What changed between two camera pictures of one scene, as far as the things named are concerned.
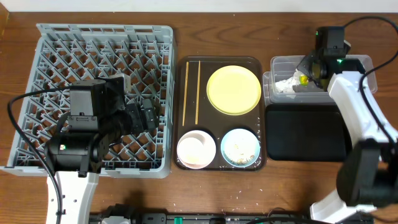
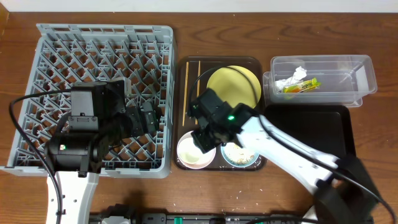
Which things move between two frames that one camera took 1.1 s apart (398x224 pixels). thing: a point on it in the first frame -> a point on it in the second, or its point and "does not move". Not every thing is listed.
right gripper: (315, 69) -> (203, 123)
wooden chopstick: (198, 93) does not move
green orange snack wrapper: (303, 80) -> (302, 86)
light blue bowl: (240, 147) does not move
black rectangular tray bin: (306, 132) does not move
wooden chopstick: (185, 93) does not move
